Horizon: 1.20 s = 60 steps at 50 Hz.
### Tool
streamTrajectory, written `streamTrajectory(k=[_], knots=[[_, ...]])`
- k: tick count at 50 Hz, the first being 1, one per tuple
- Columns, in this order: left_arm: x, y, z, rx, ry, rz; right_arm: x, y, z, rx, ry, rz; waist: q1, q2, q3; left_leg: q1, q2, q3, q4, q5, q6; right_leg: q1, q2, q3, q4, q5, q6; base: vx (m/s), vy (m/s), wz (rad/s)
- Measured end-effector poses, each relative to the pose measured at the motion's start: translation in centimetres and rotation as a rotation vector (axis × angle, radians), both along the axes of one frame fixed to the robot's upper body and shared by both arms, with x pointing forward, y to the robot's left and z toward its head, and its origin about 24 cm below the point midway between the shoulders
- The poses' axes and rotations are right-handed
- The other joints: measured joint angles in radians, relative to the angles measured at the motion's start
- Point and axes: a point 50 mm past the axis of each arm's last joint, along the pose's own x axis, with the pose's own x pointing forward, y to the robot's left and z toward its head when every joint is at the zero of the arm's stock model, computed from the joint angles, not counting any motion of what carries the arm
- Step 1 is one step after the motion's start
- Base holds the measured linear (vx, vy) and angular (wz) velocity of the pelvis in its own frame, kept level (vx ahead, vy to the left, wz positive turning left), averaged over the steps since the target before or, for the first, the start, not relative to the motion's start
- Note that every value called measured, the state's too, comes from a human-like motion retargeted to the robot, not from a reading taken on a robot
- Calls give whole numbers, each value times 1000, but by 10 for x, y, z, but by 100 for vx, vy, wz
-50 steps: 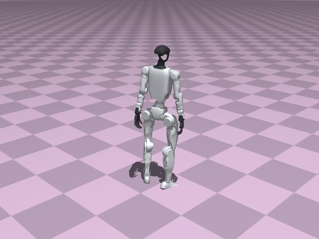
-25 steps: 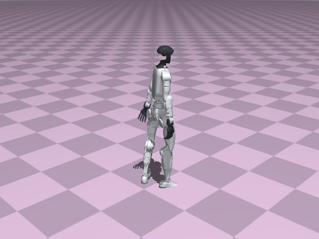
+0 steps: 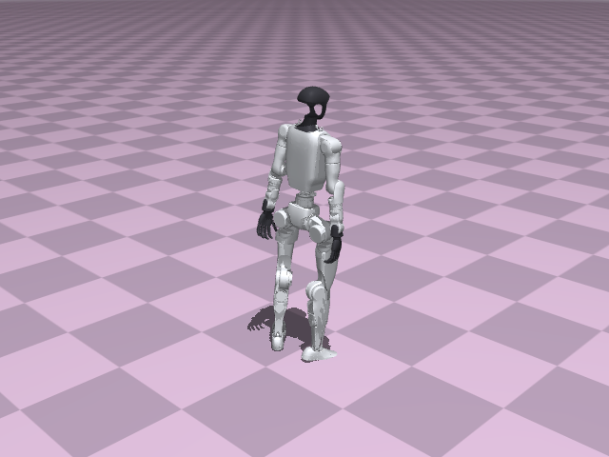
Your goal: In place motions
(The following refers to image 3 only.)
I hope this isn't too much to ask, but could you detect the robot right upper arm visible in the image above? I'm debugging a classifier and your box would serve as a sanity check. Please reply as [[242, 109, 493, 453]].
[[320, 135, 343, 195]]

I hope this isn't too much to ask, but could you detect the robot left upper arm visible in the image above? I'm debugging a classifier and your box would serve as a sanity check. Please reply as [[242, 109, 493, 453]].
[[271, 124, 292, 176]]

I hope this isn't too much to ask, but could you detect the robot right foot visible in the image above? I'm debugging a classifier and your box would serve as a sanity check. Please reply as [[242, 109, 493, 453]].
[[302, 347, 338, 361]]

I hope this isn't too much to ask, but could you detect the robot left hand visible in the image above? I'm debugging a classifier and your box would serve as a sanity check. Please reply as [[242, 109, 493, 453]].
[[257, 199, 277, 240]]

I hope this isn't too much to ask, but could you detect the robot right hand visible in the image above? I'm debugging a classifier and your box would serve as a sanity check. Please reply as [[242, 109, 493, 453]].
[[324, 225, 344, 264]]

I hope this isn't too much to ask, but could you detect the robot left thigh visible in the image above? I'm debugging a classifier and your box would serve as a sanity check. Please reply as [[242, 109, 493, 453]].
[[274, 207, 299, 288]]

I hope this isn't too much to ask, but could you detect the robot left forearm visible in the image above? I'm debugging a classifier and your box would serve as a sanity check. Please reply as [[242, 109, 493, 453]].
[[263, 169, 283, 209]]

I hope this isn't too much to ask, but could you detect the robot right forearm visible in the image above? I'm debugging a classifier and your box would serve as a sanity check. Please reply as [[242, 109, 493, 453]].
[[328, 181, 344, 234]]

